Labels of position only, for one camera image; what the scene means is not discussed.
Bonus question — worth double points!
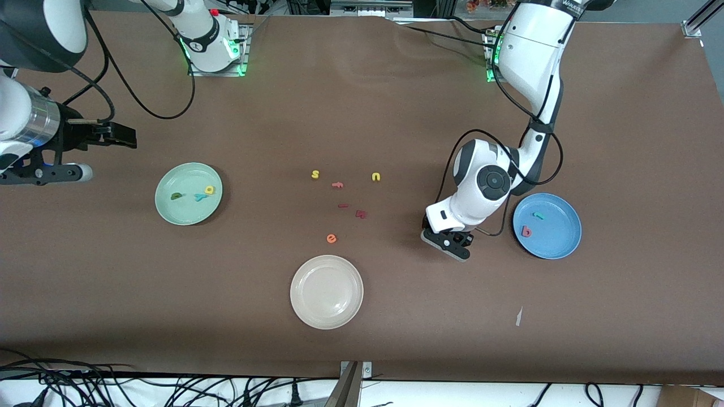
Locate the black power cable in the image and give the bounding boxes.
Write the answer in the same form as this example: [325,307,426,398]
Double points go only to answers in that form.
[390,16,498,54]

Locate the beige plate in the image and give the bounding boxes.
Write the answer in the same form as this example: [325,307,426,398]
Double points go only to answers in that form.
[290,255,364,330]

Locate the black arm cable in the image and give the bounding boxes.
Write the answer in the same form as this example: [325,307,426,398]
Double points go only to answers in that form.
[62,0,196,123]
[438,23,565,237]

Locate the blue plate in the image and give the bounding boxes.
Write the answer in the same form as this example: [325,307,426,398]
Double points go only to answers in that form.
[512,193,583,260]

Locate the green plate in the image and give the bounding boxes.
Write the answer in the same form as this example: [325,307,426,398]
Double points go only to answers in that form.
[154,162,223,226]

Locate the grey metal box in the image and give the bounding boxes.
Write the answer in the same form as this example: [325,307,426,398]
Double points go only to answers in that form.
[330,0,415,18]

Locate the brown table cover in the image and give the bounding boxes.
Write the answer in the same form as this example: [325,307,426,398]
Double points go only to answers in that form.
[0,10,724,386]

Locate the cardboard box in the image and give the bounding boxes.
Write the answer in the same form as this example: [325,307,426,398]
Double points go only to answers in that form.
[659,386,724,407]

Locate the aluminium profile beam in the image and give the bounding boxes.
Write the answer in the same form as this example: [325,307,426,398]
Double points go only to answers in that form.
[325,361,363,407]

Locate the tangled black floor cables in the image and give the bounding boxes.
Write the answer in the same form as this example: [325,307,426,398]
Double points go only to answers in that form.
[0,349,340,407]

